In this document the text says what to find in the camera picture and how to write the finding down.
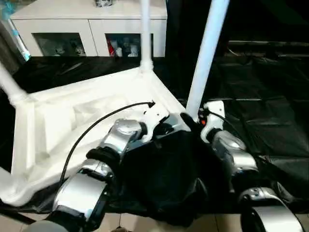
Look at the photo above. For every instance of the white plastic table top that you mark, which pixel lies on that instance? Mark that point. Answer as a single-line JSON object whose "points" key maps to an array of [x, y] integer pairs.
{"points": [[84, 96]]}

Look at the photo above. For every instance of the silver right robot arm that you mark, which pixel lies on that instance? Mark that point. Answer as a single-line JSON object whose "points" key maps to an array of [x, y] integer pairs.
{"points": [[236, 149]]}

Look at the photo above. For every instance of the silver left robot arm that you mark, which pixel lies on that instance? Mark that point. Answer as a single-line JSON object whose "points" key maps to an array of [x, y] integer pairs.
{"points": [[123, 135]]}

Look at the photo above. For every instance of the black work mat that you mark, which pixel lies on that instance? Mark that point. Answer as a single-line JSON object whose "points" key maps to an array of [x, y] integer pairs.
{"points": [[253, 120]]}

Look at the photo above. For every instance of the black furniture unit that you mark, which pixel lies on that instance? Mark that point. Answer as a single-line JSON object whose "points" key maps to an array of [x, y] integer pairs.
{"points": [[265, 19]]}

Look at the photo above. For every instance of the white glass-door cabinet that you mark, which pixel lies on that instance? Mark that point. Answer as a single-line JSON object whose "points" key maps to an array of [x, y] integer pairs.
{"points": [[84, 24]]}

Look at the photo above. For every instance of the grey curtain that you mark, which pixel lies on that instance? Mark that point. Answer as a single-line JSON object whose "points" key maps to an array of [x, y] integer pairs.
{"points": [[9, 48]]}

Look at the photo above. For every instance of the black metal stand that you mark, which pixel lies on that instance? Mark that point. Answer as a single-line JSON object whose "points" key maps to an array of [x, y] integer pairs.
{"points": [[19, 217]]}

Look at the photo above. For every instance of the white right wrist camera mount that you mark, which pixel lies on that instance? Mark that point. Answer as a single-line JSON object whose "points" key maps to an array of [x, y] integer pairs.
{"points": [[213, 113]]}

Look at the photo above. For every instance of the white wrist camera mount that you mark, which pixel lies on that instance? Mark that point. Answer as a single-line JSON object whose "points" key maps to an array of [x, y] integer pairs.
{"points": [[155, 116], [213, 113]]}

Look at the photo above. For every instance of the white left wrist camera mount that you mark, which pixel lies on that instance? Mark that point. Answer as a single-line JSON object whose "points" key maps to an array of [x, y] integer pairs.
{"points": [[155, 116]]}

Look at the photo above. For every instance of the light blue frame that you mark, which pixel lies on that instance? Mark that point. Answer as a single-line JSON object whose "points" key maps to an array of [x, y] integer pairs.
{"points": [[23, 48]]}

